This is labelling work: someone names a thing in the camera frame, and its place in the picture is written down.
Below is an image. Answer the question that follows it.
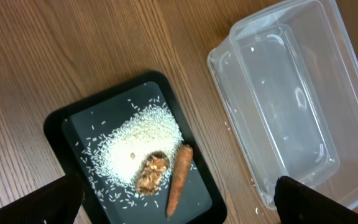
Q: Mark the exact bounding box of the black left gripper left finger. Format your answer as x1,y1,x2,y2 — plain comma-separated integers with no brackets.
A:
0,174,85,223

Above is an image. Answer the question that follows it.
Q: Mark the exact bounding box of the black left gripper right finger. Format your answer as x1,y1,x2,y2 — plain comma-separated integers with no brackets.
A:
274,176,358,224

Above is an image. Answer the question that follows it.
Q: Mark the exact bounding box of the brown walnut food scrap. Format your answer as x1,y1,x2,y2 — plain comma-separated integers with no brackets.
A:
135,151,170,196

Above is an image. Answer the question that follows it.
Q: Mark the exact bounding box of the orange carrot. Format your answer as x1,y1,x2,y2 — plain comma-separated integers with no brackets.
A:
166,145,193,219

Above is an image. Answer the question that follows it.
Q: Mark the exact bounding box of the pile of rice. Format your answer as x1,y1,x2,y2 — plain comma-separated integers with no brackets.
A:
73,95,198,209

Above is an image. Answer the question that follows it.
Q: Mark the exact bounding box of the black tray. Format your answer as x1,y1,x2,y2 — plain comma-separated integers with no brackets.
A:
44,71,227,223

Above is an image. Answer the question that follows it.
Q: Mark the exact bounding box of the clear plastic bin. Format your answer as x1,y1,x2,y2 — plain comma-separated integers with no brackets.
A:
207,0,358,210

